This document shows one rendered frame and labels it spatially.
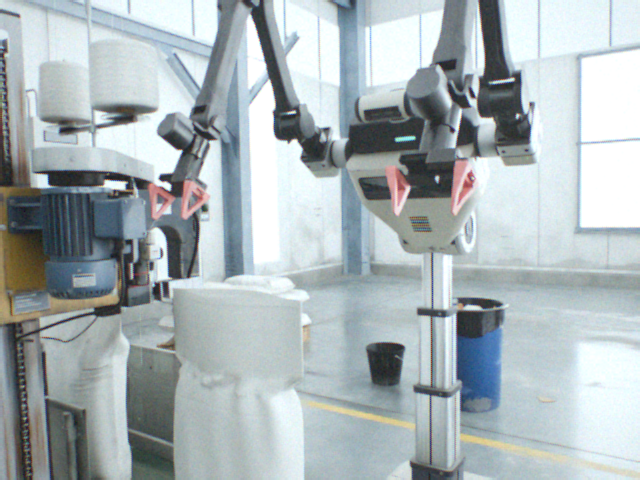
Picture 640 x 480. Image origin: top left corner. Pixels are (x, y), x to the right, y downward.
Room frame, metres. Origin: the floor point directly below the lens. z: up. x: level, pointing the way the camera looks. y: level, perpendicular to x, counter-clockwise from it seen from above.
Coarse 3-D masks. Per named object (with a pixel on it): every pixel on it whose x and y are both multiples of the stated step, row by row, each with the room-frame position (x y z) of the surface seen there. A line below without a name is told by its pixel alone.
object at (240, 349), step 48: (192, 288) 1.51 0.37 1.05; (192, 336) 1.44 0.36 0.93; (240, 336) 1.31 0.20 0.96; (288, 336) 1.28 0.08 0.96; (192, 384) 1.39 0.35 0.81; (240, 384) 1.29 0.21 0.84; (288, 384) 1.28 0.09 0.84; (192, 432) 1.38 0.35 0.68; (240, 432) 1.27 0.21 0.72; (288, 432) 1.27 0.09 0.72
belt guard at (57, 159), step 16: (32, 160) 1.15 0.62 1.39; (48, 160) 1.12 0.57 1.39; (64, 160) 1.12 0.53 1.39; (80, 160) 1.13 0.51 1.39; (96, 160) 1.15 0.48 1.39; (112, 160) 1.19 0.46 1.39; (128, 160) 1.32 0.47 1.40; (112, 176) 1.47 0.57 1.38; (128, 176) 1.48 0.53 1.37; (144, 176) 1.48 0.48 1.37
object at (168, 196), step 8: (152, 184) 1.21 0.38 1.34; (152, 192) 1.20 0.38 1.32; (160, 192) 1.22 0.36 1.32; (168, 192) 1.24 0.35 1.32; (176, 192) 1.23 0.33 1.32; (152, 200) 1.20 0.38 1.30; (168, 200) 1.23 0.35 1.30; (152, 208) 1.19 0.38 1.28; (160, 208) 1.22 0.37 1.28; (152, 216) 1.19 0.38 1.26
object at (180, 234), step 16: (144, 192) 1.51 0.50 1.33; (176, 208) 1.61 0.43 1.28; (160, 224) 1.55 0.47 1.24; (176, 224) 1.60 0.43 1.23; (192, 224) 1.66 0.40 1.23; (176, 240) 1.63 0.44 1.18; (192, 240) 1.66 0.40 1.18; (176, 256) 1.63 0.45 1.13; (144, 272) 1.50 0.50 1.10; (176, 272) 1.63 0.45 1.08; (192, 272) 1.65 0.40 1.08
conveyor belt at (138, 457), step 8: (136, 448) 1.93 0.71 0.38; (136, 456) 1.87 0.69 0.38; (144, 456) 1.87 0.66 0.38; (152, 456) 1.87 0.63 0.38; (136, 464) 1.81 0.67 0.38; (144, 464) 1.81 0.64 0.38; (152, 464) 1.80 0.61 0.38; (160, 464) 1.80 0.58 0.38; (168, 464) 1.80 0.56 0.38; (136, 472) 1.75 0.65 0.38; (144, 472) 1.75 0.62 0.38; (152, 472) 1.75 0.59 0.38; (160, 472) 1.74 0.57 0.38; (168, 472) 1.74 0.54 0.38
